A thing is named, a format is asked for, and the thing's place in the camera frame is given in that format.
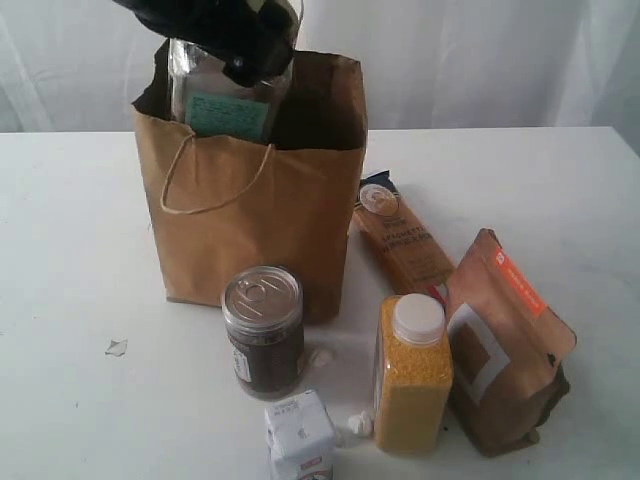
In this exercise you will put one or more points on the torn white paper scrap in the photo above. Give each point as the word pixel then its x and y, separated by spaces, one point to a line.
pixel 117 348

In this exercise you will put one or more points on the brown kraft stand-up pouch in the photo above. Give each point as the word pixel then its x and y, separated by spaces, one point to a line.
pixel 507 346

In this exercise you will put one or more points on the white crumpled lump near bottle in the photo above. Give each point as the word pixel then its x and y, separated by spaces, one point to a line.
pixel 361 424

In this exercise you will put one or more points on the brown paper shopping bag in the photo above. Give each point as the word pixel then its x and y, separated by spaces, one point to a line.
pixel 220 204

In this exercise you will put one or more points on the spaghetti packet orange and blue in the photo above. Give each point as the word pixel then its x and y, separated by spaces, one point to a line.
pixel 403 247

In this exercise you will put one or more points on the clear jar with gold lid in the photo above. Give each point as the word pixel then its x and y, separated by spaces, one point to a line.
pixel 207 101

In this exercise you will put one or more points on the white crumpled lump near jar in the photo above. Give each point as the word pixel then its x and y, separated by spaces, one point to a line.
pixel 321 357

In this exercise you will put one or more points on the yellow millet bottle white cap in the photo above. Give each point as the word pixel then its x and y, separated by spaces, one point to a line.
pixel 413 374

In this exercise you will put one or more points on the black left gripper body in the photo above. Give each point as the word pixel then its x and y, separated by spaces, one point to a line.
pixel 253 39

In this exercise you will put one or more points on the dark jar with pull-tab lid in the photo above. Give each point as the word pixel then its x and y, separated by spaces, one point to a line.
pixel 263 311

